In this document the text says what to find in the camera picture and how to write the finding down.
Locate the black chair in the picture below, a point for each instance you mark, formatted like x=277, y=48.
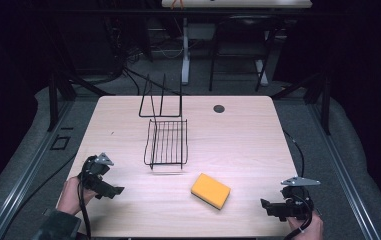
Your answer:
x=244, y=46

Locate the black metal frame stand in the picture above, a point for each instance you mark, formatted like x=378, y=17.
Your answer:
x=314, y=93
x=61, y=90

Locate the dark round table grommet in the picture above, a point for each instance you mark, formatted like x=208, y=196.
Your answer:
x=219, y=108

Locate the person's right hand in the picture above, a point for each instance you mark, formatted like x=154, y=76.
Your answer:
x=306, y=230

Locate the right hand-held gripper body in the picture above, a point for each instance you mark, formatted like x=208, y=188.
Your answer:
x=296, y=200

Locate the yellow sponge with black underside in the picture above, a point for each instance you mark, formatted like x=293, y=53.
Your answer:
x=211, y=189

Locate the person's left hand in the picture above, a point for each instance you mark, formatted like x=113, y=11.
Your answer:
x=71, y=196

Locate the white desk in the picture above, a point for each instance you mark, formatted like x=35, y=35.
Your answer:
x=238, y=3

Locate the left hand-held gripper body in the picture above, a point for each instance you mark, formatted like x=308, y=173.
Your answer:
x=95, y=180

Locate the grey aluminium rail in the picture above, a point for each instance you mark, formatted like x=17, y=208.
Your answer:
x=344, y=173
x=28, y=173

